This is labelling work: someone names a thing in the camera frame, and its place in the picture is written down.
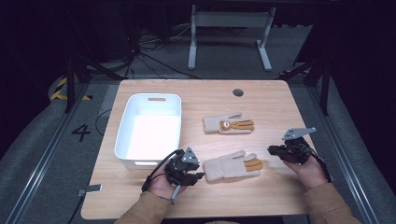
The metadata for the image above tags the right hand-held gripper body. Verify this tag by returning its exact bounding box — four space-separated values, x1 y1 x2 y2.
276 126 318 165

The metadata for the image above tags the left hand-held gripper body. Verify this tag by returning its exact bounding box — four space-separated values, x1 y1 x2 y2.
163 147 201 187

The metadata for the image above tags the beige glove with orange fingers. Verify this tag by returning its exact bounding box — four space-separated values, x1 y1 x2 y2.
203 150 264 183

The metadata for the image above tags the white plastic bin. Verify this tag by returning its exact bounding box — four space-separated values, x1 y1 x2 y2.
114 92 182 171

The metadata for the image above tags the beige glove with bear face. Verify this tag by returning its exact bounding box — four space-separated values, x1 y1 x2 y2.
203 112 256 135

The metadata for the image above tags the person's left hand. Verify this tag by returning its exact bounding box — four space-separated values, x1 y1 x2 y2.
147 169 187 201

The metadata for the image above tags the person's right hand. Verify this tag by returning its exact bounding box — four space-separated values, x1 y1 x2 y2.
282 154 329 191

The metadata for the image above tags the black metal stand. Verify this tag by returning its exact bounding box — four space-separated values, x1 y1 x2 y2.
281 57 332 117
64 54 125 114

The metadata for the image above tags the yellow black hazard tape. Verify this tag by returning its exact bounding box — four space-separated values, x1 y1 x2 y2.
49 77 93 102

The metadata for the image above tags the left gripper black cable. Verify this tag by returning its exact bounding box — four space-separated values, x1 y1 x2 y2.
140 148 185 205

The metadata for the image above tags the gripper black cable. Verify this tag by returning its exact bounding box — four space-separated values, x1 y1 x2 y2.
298 143 334 184
140 148 185 205

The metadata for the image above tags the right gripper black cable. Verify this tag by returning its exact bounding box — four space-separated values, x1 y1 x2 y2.
298 143 334 184

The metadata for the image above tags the thin black floor cable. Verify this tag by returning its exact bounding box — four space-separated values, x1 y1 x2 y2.
94 107 113 137

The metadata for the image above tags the grey clamp bracket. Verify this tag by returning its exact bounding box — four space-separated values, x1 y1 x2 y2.
77 184 104 198

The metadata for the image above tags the grey metal table frame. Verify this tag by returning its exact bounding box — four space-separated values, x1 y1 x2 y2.
187 4 277 72

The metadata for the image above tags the bundle of floor cables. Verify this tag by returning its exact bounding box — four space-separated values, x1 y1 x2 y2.
122 22 200 80

